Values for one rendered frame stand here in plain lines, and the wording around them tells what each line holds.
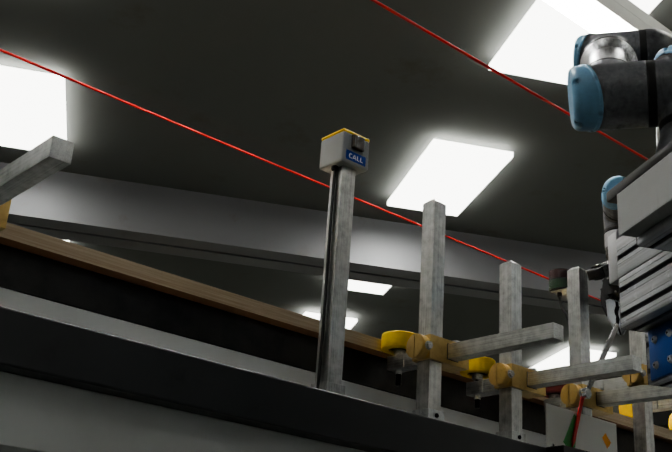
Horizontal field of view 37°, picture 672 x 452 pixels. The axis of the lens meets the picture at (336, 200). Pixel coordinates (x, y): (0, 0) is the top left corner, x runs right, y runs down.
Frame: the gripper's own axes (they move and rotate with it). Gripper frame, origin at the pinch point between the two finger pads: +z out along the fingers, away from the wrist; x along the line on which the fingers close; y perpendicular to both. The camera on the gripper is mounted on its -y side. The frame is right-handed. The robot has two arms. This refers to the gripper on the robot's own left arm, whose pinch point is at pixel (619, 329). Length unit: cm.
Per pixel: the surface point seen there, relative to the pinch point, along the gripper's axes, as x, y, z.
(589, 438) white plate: 5.4, -5.5, 25.7
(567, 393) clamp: 8.2, -9.3, 16.0
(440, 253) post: 6, -54, -4
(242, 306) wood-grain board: 25, -90, 13
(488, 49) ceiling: 217, 204, -261
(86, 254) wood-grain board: 25, -124, 12
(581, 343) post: 6.1, -6.4, 4.0
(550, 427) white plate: 5.4, -19.5, 25.7
